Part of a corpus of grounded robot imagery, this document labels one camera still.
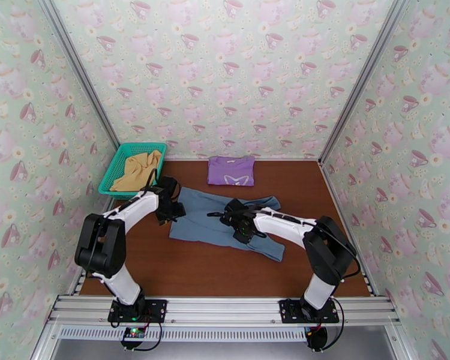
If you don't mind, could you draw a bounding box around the aluminium frame beam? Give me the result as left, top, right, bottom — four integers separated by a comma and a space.
46, 294, 402, 328

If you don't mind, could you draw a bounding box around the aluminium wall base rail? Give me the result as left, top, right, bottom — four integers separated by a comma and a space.
164, 156, 320, 163

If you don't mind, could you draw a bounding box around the green plastic mesh basket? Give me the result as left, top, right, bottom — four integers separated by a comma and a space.
97, 142, 169, 202

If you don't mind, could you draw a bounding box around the blue ribbed shirt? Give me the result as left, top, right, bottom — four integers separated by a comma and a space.
169, 186, 286, 263

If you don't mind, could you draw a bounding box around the black base cable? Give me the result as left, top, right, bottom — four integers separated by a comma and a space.
322, 298, 347, 352
131, 321, 163, 352

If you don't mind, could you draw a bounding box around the small green circuit board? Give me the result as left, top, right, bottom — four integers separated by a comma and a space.
121, 326, 148, 343

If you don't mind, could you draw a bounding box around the white perforated cable tray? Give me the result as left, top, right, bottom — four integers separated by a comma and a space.
58, 325, 312, 343

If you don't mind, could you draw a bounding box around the aluminium corner post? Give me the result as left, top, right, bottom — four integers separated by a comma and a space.
317, 0, 413, 167
35, 0, 122, 148

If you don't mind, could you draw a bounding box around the beige garment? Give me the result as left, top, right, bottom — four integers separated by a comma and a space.
109, 149, 163, 192

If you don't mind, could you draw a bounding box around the purple shirt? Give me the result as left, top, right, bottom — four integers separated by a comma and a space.
207, 155, 256, 187

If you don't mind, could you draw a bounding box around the black round controller box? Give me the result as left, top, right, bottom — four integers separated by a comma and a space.
305, 326, 328, 352

